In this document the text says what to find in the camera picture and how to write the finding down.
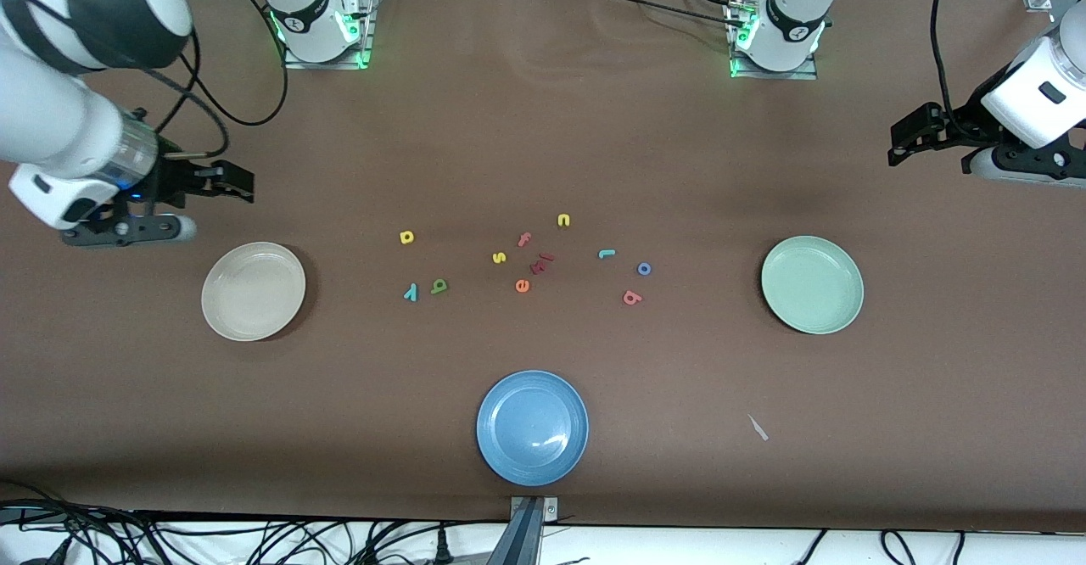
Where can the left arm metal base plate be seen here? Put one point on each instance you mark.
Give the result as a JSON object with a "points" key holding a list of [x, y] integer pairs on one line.
{"points": [[806, 75]]}

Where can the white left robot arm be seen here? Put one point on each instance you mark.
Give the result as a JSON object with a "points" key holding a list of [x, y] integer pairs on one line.
{"points": [[793, 22]]}

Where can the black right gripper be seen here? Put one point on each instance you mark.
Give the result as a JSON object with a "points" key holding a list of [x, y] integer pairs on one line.
{"points": [[176, 181]]}

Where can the green letter g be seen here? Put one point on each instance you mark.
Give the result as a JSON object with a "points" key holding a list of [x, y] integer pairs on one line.
{"points": [[439, 286]]}

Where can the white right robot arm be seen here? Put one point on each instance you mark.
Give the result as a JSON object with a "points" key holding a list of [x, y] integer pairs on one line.
{"points": [[59, 115]]}

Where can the light green plate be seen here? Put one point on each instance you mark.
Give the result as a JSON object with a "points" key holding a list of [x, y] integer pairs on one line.
{"points": [[812, 285]]}

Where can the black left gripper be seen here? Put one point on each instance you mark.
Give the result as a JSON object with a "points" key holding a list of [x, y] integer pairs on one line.
{"points": [[965, 122]]}

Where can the blue plate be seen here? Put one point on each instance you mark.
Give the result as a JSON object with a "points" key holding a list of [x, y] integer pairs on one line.
{"points": [[532, 427]]}

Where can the brown table cover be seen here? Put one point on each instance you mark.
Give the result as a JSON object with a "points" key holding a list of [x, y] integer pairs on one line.
{"points": [[543, 124]]}

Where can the white tape scrap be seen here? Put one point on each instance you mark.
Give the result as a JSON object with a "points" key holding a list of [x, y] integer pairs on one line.
{"points": [[758, 427]]}

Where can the black power plug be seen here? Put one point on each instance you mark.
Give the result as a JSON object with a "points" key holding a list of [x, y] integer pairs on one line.
{"points": [[441, 548]]}

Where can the beige brown plate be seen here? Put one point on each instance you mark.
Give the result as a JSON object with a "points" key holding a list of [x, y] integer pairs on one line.
{"points": [[253, 292]]}

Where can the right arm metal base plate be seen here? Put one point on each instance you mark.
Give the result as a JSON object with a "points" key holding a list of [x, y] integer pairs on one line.
{"points": [[370, 13]]}

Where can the pink letter a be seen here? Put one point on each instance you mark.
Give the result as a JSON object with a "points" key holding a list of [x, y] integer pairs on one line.
{"points": [[632, 297]]}

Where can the teal letter y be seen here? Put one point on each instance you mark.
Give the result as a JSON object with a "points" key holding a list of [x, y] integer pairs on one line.
{"points": [[411, 293]]}

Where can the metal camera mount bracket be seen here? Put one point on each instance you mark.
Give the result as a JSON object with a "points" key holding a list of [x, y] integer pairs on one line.
{"points": [[533, 518]]}

